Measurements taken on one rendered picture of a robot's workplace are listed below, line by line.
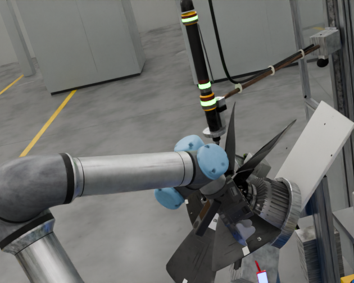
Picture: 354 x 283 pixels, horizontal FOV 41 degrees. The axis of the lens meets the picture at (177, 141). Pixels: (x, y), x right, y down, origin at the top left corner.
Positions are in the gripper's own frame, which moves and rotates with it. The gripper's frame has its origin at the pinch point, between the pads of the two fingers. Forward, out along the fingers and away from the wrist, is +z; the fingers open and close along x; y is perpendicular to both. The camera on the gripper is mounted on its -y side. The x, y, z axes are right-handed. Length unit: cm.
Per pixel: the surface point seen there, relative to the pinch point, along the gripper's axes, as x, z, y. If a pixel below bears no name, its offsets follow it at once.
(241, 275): 10.0, 18.0, -6.7
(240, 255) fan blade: -2.2, 1.7, -1.9
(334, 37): 56, -17, 63
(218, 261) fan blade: 0.7, 2.0, -8.5
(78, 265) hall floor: 192, 86, -134
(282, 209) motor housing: 23.6, 13.4, 15.1
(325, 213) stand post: 32, 30, 28
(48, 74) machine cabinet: 762, 24, -212
